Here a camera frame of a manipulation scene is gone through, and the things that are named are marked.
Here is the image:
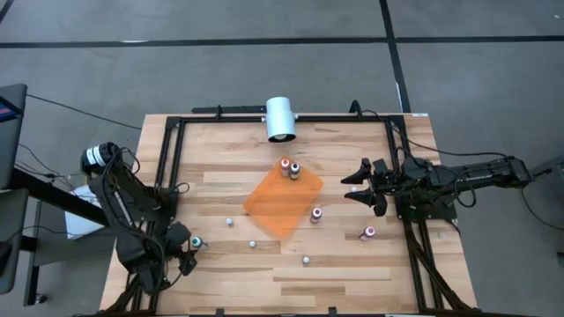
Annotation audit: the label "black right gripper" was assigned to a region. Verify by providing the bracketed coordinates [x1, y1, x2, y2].
[340, 157, 400, 217]

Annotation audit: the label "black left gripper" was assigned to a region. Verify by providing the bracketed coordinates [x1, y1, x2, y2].
[159, 222, 198, 279]

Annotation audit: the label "dark grey monitor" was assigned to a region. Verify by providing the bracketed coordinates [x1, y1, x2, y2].
[0, 83, 28, 190]

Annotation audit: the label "black floor cable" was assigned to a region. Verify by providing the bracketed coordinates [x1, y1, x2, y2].
[25, 92, 143, 131]

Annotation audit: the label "grey metal stand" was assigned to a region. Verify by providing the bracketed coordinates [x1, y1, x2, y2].
[531, 153, 564, 181]

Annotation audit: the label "black metal beam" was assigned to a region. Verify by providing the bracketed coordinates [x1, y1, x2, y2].
[8, 169, 111, 226]

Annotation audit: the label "black metal table frame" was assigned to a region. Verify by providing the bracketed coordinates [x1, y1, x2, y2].
[99, 100, 481, 317]

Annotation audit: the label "black flat bar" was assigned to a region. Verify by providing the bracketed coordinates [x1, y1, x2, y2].
[191, 104, 268, 115]

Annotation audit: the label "white paper sheet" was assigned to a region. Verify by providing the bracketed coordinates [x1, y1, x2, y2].
[64, 184, 109, 241]

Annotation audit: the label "white cylinder camera housing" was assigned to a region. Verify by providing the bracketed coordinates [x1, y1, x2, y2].
[263, 96, 299, 144]

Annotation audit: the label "translucent orange plastic tray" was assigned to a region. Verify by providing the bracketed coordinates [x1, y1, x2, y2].
[241, 158, 325, 240]

